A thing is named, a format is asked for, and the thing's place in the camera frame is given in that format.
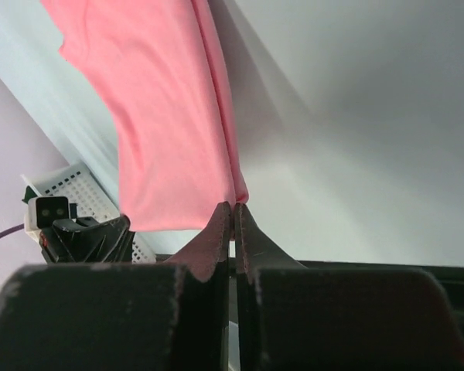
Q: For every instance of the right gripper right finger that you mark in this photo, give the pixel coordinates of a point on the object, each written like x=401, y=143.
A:
x=352, y=317

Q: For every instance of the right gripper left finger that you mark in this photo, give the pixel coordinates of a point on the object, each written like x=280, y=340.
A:
x=171, y=315

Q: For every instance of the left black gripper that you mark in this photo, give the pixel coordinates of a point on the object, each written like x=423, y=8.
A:
x=85, y=240

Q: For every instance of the pink t shirt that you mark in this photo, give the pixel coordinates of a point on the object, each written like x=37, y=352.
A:
x=159, y=68

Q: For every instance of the white plastic basket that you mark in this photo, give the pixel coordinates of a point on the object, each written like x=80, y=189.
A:
x=77, y=184

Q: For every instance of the dark green t shirt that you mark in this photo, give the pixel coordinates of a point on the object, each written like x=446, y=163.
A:
x=29, y=194

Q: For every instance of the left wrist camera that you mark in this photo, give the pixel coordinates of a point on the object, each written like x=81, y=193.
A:
x=42, y=211

